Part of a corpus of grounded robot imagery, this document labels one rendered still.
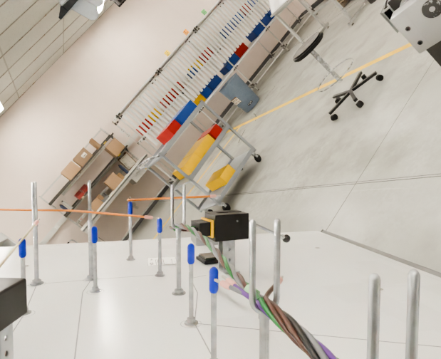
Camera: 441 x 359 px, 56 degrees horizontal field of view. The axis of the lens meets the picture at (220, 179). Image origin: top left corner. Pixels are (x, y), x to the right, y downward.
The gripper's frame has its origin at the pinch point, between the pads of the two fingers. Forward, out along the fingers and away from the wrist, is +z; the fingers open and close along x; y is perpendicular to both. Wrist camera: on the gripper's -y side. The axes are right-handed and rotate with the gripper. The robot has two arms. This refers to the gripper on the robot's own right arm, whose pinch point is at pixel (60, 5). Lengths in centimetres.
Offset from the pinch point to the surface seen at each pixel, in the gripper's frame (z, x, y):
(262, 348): 22, -61, 31
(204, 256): 20, -19, 44
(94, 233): 26.1, -27.6, 25.6
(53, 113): -27, 795, -20
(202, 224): 16.3, -26.2, 37.4
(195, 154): -66, 347, 132
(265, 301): 20, -61, 29
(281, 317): 20, -64, 29
